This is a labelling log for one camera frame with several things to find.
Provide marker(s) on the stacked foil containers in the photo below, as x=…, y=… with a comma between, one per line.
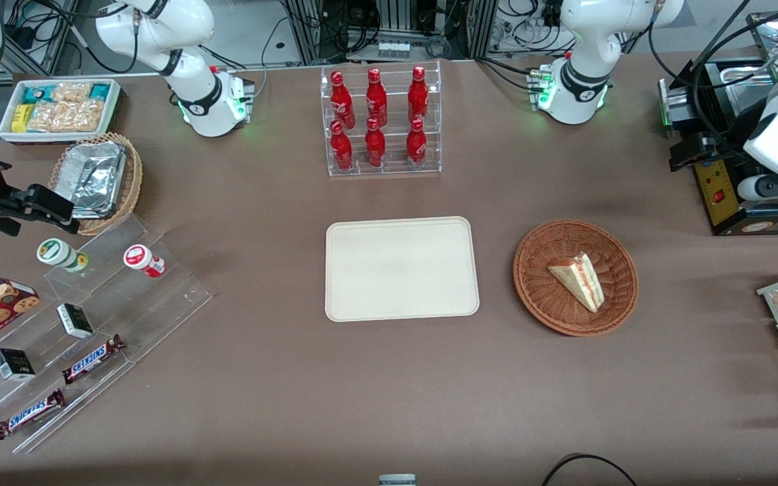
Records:
x=95, y=179

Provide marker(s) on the white snack bin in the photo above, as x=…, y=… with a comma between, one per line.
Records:
x=7, y=135

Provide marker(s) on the black food warmer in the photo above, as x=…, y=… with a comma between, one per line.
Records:
x=723, y=202

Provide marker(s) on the clear acrylic stepped shelf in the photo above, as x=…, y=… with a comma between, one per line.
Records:
x=159, y=304

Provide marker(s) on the red lid cup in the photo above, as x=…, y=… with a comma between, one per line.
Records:
x=140, y=258

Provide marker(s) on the cream plastic tray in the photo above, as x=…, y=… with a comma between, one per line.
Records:
x=402, y=270

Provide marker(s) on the teal snack packet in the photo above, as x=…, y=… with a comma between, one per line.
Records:
x=100, y=90
x=36, y=94

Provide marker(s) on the brown wicker basket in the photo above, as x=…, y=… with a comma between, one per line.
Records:
x=537, y=283

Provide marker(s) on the small clear cracker bag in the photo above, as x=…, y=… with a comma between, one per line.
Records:
x=71, y=91

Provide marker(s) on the red cola bottle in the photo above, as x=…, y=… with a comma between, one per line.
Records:
x=375, y=98
x=418, y=96
x=416, y=143
x=375, y=145
x=341, y=148
x=340, y=101

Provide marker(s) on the triangular sandwich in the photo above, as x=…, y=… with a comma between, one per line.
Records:
x=581, y=280

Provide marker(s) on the small grey device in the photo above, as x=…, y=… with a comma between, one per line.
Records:
x=397, y=480

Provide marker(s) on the snickers bar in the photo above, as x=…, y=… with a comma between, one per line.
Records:
x=92, y=359
x=28, y=414

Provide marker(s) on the yellow snack packet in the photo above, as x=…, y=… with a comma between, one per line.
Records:
x=21, y=118

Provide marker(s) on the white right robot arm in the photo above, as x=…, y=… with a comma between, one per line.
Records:
x=193, y=81

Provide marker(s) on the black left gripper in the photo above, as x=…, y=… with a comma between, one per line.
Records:
x=718, y=138

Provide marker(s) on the green lid cup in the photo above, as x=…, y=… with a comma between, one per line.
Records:
x=58, y=253

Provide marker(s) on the steel warmer pan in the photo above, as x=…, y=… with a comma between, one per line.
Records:
x=740, y=94

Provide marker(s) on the clear acrylic bottle rack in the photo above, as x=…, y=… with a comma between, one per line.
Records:
x=392, y=152

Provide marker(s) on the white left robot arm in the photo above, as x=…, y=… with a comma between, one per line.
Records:
x=585, y=40

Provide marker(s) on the light wicker basket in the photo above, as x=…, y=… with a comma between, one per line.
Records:
x=134, y=182

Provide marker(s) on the small black box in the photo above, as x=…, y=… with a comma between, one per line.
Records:
x=75, y=320
x=14, y=364

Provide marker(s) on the white power strip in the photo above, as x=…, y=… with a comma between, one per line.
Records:
x=394, y=49

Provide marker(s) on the aluminium equipment frame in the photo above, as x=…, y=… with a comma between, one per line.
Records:
x=304, y=27

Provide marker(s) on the large clear cracker bag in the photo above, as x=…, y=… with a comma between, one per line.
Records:
x=65, y=117

